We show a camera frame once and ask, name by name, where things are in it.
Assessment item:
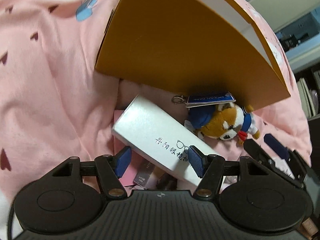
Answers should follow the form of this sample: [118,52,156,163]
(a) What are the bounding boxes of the black cable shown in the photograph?
[6,204,16,240]

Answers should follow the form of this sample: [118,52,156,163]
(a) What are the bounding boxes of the white glasses box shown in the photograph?
[112,95,215,187]

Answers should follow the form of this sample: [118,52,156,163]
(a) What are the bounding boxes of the dark shelf with items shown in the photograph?
[295,63,319,173]

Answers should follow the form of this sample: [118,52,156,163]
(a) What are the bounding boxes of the grey photo card box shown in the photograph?
[133,160,177,190]

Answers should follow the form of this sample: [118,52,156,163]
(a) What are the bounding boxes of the brown white plush dog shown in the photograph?
[171,93,260,145]

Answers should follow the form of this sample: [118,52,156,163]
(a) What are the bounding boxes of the pink patterned bed quilt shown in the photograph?
[0,0,313,240]

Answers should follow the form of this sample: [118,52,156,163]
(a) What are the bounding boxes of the cream door with handle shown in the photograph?
[249,0,319,31]

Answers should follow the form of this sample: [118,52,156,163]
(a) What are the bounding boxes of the orange cardboard storage box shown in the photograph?
[95,0,290,109]

